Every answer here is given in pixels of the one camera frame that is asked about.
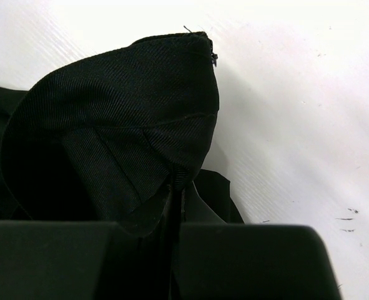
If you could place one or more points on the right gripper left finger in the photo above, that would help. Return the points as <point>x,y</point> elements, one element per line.
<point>90,260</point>

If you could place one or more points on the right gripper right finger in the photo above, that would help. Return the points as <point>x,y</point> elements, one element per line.
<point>219,260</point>

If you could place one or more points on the black pleated skirt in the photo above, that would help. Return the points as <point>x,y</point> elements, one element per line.
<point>99,138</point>

